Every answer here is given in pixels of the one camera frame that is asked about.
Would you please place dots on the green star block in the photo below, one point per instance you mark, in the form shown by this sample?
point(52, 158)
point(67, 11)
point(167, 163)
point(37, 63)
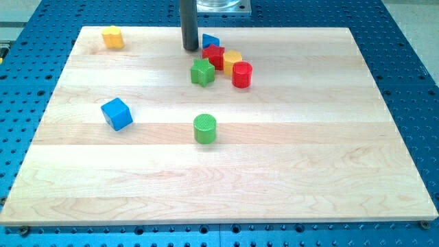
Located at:
point(202, 72)

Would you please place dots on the red star block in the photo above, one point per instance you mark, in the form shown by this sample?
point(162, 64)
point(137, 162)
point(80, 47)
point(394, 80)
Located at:
point(215, 54)

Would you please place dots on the blue triangle block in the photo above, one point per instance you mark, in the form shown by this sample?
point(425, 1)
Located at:
point(208, 40)

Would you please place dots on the green cylinder block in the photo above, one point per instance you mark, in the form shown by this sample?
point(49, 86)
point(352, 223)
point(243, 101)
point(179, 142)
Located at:
point(204, 126)

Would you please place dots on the red cylinder block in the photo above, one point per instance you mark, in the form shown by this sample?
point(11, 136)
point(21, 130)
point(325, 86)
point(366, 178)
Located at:
point(242, 74)

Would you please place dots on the yellow hexagon block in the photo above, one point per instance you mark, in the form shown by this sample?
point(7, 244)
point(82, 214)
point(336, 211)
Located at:
point(229, 59)

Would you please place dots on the light wooden board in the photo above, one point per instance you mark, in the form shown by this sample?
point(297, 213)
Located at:
point(310, 140)

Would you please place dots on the blue cube block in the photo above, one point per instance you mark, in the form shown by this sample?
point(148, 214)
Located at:
point(117, 114)

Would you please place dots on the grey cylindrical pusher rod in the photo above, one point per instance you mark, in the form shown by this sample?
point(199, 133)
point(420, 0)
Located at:
point(189, 24)

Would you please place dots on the yellow heart block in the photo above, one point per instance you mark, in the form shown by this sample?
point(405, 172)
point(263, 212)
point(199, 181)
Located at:
point(112, 37)

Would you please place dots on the clear acrylic robot base plate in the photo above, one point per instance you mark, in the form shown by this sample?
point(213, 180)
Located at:
point(224, 7)

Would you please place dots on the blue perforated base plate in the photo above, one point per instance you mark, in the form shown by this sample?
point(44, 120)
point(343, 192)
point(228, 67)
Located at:
point(399, 42)

